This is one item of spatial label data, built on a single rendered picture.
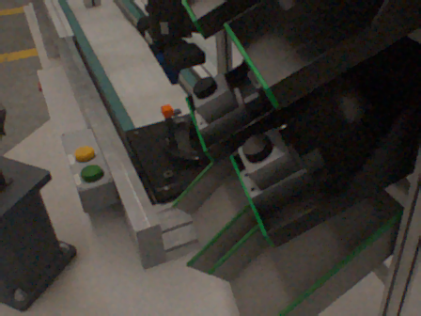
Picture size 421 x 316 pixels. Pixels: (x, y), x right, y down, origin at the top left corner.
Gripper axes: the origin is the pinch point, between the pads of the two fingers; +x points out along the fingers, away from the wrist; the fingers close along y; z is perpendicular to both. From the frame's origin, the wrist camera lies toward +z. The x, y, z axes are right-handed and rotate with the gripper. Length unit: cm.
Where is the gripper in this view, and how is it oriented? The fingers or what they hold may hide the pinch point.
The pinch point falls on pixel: (172, 67)
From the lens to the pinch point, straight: 88.7
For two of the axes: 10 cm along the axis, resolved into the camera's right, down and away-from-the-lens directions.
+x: 0.5, 7.9, 6.2
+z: 9.1, -2.9, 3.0
